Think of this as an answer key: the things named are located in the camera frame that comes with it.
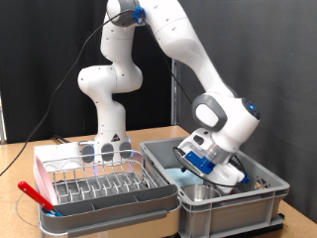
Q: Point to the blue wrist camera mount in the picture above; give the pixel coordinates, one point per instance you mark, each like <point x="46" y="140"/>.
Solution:
<point x="198" y="162"/>

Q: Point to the stainless steel cup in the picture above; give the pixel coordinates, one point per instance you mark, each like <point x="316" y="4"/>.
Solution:
<point x="199" y="193"/>

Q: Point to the metal background pole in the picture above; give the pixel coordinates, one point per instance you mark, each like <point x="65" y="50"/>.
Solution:
<point x="174" y="99"/>

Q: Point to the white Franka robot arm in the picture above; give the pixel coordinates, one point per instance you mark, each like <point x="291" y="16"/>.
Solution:
<point x="185" y="43"/>

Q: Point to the pink plate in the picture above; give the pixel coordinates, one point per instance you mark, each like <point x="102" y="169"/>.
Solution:
<point x="44" y="181"/>

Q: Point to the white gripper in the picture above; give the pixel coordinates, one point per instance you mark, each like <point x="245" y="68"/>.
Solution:
<point x="228" y="175"/>

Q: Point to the grey plastic crate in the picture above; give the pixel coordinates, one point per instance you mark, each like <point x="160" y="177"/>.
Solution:
<point x="231" y="208"/>

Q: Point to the light blue plate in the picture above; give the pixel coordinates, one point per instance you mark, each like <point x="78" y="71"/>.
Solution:
<point x="180" y="177"/>

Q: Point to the grey dish rack tray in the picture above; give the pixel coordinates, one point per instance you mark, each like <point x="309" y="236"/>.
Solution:
<point x="115" y="211"/>

